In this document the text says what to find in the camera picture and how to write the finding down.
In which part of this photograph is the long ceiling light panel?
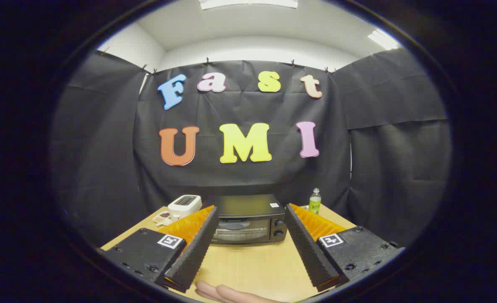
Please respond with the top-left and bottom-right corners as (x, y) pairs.
(198, 0), (299, 10)

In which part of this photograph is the black toaster oven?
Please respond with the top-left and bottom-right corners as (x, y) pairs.
(208, 194), (288, 246)

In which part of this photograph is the white pop-up toaster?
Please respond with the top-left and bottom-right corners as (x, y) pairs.
(168, 194), (203, 220)

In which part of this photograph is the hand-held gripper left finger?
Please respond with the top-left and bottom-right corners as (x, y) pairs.
(101, 205), (219, 294)

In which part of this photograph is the green label drink bottle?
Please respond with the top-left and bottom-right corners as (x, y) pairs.
(309, 188), (322, 215)

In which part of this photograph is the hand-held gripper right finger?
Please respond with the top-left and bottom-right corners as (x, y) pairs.
(284, 203), (405, 292)

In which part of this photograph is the small ceiling light panel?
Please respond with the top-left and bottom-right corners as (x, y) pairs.
(367, 29), (401, 51)

